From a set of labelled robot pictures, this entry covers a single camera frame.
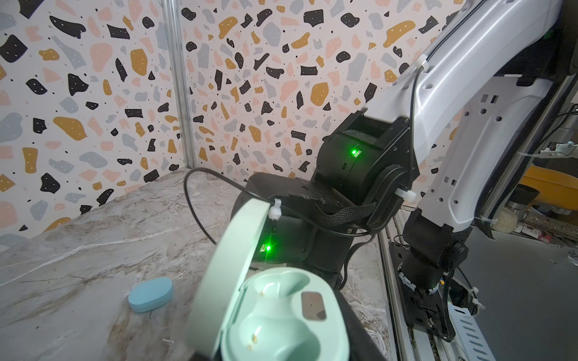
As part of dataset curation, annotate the mint green earbud case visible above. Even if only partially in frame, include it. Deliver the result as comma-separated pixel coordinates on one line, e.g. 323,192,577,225
185,199,350,360

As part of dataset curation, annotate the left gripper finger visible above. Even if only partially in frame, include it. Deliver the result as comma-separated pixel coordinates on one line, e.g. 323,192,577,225
334,290,386,361

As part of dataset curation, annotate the blue earbud case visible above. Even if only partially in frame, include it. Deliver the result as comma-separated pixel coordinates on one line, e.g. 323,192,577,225
128,278,174,314

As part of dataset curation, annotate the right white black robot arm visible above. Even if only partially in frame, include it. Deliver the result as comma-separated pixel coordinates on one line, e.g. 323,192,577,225
235,1,577,341

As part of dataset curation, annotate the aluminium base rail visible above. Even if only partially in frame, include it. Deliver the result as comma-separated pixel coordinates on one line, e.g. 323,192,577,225
376,209,498,361

